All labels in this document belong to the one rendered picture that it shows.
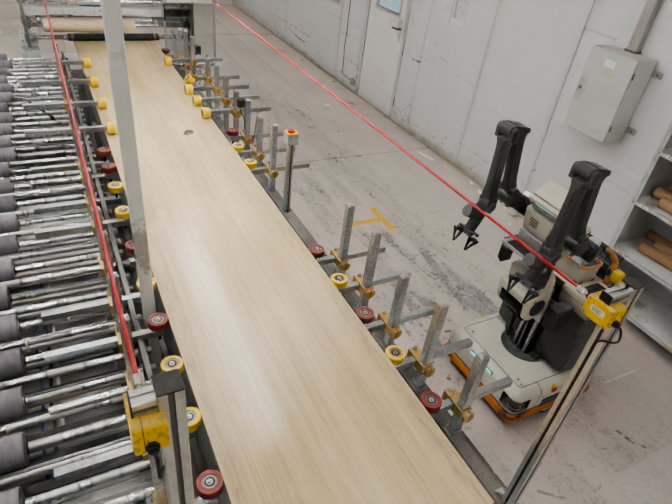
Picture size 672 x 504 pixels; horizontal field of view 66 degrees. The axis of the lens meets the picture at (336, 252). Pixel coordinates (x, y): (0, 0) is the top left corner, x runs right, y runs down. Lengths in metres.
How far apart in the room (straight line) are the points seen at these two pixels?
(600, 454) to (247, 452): 2.19
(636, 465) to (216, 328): 2.42
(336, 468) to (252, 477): 0.26
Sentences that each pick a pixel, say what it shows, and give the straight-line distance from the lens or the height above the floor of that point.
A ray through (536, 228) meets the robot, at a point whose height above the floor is 1.14.
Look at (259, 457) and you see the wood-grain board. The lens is 1.79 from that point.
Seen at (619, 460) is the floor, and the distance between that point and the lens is 3.46.
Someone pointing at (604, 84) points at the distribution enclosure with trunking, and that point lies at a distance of 4.43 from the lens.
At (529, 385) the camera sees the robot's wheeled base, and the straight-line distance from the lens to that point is 3.14.
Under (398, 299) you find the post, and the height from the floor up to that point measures 0.99.
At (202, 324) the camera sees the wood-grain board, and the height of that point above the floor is 0.90.
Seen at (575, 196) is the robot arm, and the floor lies 1.50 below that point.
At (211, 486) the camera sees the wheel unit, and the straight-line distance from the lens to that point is 1.74.
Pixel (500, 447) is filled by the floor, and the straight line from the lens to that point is 3.17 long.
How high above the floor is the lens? 2.40
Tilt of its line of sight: 35 degrees down
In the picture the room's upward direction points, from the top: 8 degrees clockwise
